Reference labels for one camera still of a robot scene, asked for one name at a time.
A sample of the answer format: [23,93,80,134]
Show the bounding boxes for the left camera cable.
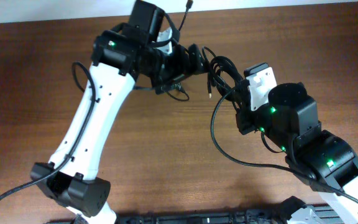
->
[0,61,101,224]

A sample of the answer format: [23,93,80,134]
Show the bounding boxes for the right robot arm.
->
[233,80,358,223]

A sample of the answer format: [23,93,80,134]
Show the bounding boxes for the right camera cable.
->
[209,86,358,215]

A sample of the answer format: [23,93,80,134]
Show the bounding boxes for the camera cable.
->
[0,61,101,224]
[209,86,358,215]

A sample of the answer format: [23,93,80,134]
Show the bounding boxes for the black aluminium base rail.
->
[47,197,351,224]

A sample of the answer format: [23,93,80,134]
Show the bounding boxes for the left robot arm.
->
[30,1,204,223]

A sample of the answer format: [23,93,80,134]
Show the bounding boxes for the black usb cable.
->
[166,0,245,113]

